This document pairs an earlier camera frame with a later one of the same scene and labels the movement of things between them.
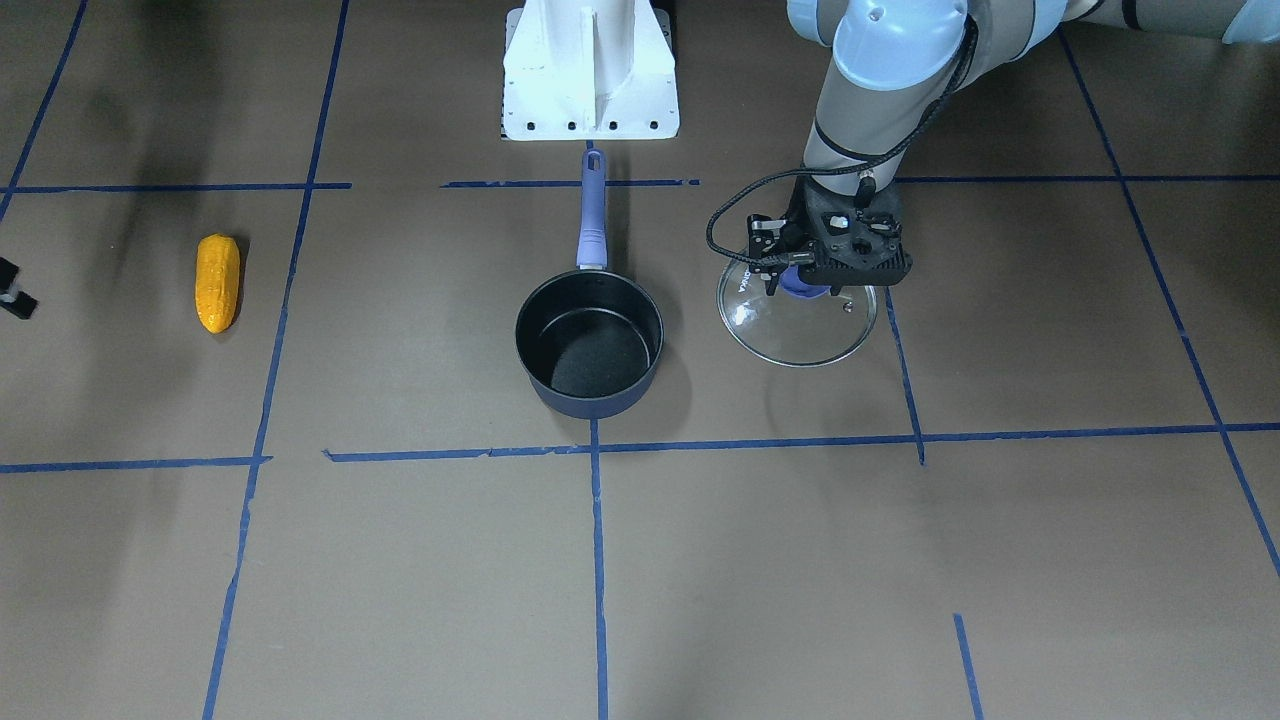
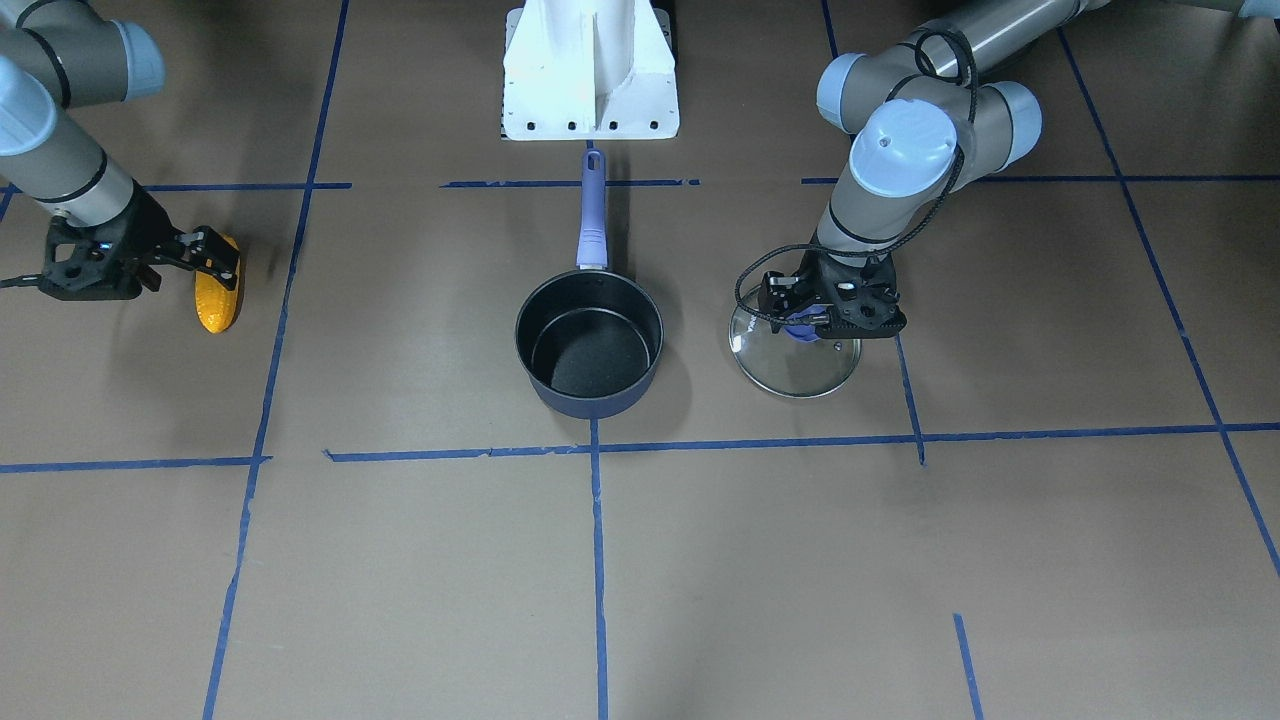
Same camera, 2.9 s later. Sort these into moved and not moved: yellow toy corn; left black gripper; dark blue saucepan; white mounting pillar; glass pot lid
Moved: glass pot lid; left black gripper
Not moved: dark blue saucepan; white mounting pillar; yellow toy corn
